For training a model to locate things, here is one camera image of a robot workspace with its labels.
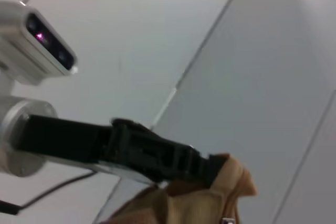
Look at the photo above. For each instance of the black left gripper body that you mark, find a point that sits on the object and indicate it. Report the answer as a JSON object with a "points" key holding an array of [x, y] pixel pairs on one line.
{"points": [[65, 140]]}

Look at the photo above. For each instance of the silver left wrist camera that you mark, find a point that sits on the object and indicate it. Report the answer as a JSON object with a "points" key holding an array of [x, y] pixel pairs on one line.
{"points": [[39, 51]]}

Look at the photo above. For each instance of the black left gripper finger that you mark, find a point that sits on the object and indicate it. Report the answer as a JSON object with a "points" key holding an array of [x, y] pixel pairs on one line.
{"points": [[157, 155]]}

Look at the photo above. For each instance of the khaki canvas food bag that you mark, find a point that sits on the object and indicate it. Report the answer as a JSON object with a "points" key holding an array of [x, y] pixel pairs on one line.
{"points": [[189, 205]]}

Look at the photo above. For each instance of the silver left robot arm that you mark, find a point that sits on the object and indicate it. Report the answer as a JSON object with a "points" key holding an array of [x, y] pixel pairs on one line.
{"points": [[15, 119]]}

